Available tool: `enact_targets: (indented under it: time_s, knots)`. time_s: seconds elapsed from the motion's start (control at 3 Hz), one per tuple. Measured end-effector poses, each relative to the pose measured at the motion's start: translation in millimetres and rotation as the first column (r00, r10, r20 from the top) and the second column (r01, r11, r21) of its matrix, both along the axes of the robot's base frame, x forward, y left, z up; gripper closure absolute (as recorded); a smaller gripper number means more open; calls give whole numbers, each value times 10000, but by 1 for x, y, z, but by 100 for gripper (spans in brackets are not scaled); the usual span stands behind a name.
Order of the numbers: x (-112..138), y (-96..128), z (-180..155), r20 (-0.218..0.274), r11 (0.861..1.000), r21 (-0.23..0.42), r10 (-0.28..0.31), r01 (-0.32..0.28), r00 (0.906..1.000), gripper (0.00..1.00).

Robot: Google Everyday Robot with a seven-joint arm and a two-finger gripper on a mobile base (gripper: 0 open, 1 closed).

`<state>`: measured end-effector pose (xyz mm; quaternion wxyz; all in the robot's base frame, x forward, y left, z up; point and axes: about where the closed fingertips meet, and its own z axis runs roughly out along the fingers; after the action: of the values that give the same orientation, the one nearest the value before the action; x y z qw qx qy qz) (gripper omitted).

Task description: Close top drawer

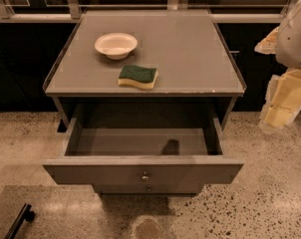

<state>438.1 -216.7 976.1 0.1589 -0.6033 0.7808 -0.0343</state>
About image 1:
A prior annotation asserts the green yellow sponge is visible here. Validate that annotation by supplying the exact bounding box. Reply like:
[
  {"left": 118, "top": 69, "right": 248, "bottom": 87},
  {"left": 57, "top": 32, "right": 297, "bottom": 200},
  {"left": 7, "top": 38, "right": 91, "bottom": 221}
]
[{"left": 118, "top": 65, "right": 157, "bottom": 90}]

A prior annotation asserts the grey drawer cabinet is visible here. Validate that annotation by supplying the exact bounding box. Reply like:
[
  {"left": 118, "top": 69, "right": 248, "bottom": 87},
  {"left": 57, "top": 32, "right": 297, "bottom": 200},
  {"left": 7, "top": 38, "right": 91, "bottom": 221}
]
[{"left": 44, "top": 10, "right": 246, "bottom": 124}]

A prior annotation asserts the grey top drawer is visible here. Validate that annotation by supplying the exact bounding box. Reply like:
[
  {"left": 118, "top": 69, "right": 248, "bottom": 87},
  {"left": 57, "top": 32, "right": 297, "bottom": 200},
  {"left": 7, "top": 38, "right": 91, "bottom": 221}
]
[{"left": 43, "top": 119, "right": 243, "bottom": 189}]

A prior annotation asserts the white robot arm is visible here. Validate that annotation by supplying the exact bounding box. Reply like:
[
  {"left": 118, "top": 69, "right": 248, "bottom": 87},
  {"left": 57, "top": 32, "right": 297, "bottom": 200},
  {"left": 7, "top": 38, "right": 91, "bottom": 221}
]
[{"left": 254, "top": 0, "right": 301, "bottom": 132}]

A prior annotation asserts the grey drawer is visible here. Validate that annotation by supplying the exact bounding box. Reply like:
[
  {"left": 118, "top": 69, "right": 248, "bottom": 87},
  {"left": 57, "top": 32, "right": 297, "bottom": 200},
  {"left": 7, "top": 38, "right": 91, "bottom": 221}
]
[
  {"left": 43, "top": 119, "right": 243, "bottom": 189},
  {"left": 93, "top": 183, "right": 203, "bottom": 195}
]

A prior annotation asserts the black bar handle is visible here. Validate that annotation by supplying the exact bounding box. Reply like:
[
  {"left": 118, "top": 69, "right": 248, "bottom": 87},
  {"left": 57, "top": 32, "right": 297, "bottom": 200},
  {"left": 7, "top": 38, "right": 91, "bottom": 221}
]
[{"left": 4, "top": 204, "right": 35, "bottom": 239}]

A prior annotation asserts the grey counter corner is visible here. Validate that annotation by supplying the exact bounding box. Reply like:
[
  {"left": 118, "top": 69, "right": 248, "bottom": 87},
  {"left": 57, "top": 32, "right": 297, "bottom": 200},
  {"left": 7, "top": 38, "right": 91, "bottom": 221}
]
[{"left": 0, "top": 185, "right": 105, "bottom": 239}]

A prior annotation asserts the grey bottom drawer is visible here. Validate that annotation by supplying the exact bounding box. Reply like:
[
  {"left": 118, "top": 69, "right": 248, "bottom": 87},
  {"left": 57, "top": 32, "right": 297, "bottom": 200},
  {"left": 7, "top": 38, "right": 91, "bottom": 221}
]
[{"left": 93, "top": 183, "right": 203, "bottom": 195}]

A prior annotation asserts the white bowl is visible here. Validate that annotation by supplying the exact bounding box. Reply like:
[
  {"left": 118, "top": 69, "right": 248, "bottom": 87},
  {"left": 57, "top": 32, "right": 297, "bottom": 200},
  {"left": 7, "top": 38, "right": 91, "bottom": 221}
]
[{"left": 95, "top": 33, "right": 138, "bottom": 60}]

